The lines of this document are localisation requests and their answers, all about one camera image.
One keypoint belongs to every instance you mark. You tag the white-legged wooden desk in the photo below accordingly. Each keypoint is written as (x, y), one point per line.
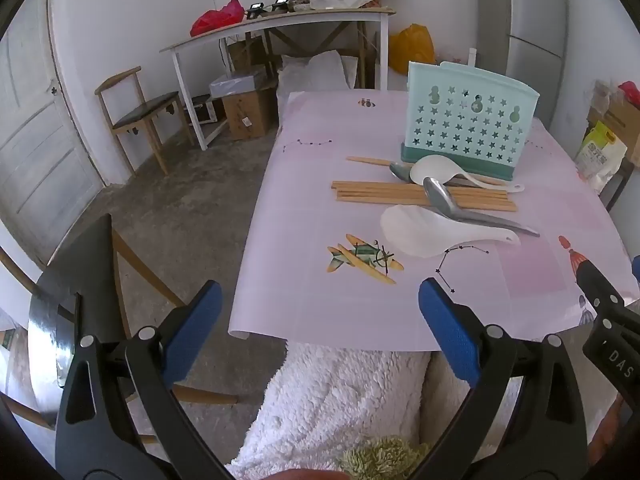
(280, 19)

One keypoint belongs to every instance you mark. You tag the large metal spoon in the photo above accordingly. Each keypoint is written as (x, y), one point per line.
(440, 197)

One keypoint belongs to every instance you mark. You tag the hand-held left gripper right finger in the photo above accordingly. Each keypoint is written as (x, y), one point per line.
(447, 330)

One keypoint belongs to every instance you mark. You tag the brown cardboard box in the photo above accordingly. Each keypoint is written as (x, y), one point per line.
(250, 115)

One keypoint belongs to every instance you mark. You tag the small metal spoon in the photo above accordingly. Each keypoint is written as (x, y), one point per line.
(400, 171)

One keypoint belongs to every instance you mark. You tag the teal star-cutout utensil holder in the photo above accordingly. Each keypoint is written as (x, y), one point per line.
(462, 125)

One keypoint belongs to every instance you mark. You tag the red plastic bag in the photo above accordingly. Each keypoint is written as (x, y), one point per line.
(215, 19)

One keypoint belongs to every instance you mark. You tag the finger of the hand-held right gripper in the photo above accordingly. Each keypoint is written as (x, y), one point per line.
(597, 285)
(636, 271)

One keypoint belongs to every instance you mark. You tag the yellow and white rice bag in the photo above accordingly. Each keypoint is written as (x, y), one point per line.
(600, 157)

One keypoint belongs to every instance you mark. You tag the dark wooden stool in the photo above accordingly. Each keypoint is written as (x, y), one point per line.
(617, 185)

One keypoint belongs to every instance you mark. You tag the light bamboo chopstick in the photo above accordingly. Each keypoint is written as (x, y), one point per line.
(370, 160)

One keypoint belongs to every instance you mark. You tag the black-backed wooden chair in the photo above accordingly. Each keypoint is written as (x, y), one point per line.
(75, 280)

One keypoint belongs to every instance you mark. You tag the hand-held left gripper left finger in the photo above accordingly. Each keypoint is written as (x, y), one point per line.
(197, 330)

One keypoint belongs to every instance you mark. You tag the grey refrigerator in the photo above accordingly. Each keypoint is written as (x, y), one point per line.
(537, 35)

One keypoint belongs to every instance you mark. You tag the white fluffy blanket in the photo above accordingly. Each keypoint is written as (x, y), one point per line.
(325, 400)

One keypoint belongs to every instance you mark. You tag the black device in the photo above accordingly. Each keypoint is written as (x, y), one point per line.
(255, 10)
(280, 5)

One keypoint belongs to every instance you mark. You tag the white rice paddle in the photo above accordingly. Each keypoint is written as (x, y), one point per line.
(420, 232)

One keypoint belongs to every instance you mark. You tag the green fluffy cloth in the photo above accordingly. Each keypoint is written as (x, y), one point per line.
(385, 457)

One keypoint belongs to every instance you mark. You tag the yellow plastic bag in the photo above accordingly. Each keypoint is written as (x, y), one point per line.
(412, 50)

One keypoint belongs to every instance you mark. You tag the small toaster oven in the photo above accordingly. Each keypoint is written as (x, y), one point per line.
(202, 109)

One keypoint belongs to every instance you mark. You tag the white panel door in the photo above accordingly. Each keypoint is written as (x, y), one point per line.
(35, 160)

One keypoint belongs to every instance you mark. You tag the small red bag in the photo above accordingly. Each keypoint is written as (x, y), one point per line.
(630, 92)

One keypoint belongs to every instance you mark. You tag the grey flat box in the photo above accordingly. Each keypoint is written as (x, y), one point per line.
(237, 82)

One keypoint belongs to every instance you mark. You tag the white sack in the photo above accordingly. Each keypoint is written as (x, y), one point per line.
(315, 77)

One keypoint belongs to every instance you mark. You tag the group of wooden chopsticks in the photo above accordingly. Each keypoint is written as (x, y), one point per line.
(370, 191)

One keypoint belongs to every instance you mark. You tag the open cardboard box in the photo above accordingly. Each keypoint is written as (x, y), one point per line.
(622, 125)

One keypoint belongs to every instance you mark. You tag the person's right forearm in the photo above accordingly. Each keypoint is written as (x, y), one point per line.
(620, 422)

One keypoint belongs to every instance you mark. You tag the wooden chair with dark seat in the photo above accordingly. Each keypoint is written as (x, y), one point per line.
(145, 110)

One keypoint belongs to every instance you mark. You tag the deep white plastic spoon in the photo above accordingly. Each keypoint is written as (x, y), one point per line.
(432, 167)

